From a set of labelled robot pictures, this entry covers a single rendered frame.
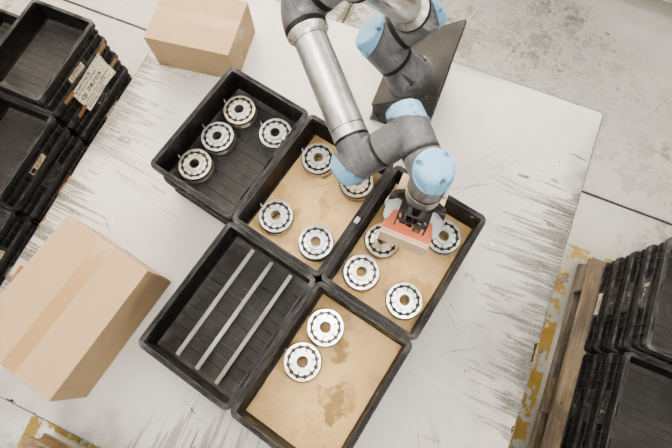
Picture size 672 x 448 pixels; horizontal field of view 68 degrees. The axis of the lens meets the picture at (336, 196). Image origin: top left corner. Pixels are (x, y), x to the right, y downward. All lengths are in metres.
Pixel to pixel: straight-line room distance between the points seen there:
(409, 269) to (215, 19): 1.05
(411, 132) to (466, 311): 0.81
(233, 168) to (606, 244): 1.76
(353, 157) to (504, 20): 2.12
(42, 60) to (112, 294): 1.27
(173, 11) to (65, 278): 0.94
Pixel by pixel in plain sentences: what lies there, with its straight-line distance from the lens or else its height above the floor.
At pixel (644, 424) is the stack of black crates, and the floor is 0.38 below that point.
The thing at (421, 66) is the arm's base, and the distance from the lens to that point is 1.56.
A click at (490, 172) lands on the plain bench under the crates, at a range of 1.75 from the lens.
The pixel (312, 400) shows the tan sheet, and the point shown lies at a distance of 1.44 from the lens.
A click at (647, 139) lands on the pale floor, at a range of 2.92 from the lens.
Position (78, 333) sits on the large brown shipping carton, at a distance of 1.53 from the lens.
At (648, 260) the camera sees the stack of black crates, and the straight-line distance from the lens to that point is 2.11.
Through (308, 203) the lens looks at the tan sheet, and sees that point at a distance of 1.51.
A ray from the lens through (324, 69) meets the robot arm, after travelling 1.06.
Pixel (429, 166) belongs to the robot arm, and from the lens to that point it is 0.89.
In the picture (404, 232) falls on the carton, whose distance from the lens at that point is 1.19.
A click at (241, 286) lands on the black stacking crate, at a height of 0.83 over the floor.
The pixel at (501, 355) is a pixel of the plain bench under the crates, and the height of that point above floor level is 0.70.
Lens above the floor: 2.26
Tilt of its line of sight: 71 degrees down
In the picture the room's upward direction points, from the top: 2 degrees counter-clockwise
